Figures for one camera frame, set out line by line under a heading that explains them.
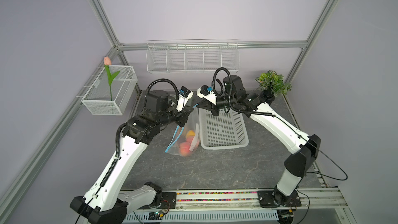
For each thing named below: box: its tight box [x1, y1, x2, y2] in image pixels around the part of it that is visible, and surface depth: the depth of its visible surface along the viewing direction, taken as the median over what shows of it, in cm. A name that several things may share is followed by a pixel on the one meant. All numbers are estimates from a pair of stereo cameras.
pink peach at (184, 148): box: [179, 141, 191, 157], surface depth 75 cm
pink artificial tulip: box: [103, 56, 121, 102], surface depth 81 cm
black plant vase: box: [260, 89, 276, 105], surface depth 107 cm
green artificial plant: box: [254, 70, 293, 97], surface depth 93 cm
